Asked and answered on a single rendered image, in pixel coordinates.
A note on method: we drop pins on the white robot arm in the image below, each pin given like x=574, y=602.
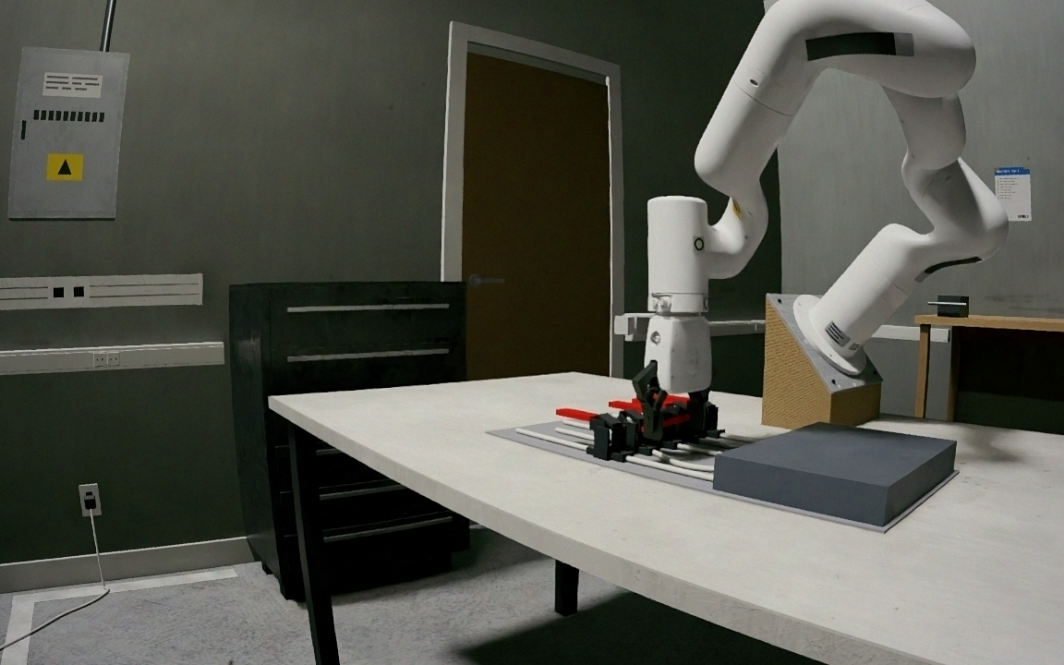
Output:
x=914, y=54

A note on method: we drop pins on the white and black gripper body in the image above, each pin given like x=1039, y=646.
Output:
x=682, y=348

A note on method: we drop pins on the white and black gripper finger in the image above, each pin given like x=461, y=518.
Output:
x=653, y=416
x=696, y=408

